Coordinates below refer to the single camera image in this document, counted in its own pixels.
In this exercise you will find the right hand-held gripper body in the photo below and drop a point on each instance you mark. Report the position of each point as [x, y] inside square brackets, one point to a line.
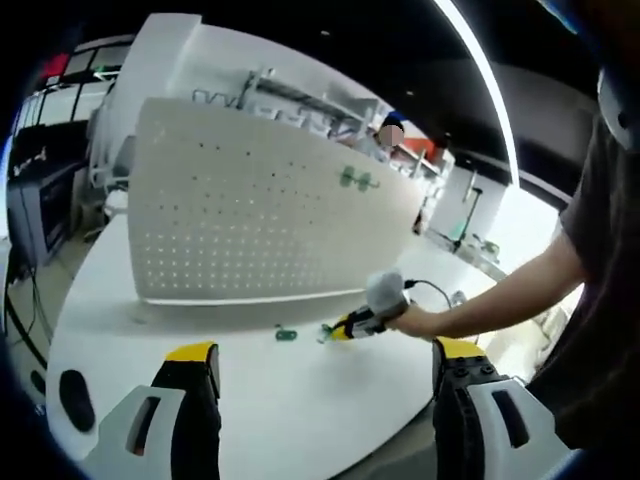
[390, 297]

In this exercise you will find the red wall sign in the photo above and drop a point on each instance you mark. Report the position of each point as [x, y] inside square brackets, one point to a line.
[56, 65]

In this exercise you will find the orange desk partition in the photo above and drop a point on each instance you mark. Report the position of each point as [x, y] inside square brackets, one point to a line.
[420, 149]

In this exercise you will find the person's right hand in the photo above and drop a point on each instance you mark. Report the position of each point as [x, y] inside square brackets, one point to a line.
[415, 325]

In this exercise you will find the white ceiling light strip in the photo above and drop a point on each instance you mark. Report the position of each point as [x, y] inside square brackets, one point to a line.
[480, 65]

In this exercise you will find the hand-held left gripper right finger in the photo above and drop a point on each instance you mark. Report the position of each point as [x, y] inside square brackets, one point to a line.
[495, 430]

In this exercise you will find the metal shelving rack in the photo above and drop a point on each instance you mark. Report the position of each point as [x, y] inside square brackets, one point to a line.
[310, 100]

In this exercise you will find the person's dark shirt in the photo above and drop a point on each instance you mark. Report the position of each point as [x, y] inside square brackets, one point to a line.
[600, 300]

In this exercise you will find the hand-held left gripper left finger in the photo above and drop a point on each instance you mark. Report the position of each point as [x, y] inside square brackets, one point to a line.
[155, 430]

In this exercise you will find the white perforated pegboard panel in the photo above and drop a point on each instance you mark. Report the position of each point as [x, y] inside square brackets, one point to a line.
[250, 225]

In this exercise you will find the dark equipment cabinet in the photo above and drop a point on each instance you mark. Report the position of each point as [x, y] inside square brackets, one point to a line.
[45, 210]

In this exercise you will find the white worn chest device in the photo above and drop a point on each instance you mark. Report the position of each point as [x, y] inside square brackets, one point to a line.
[620, 110]

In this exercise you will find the black computer mouse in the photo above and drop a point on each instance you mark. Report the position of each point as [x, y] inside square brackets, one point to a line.
[76, 400]

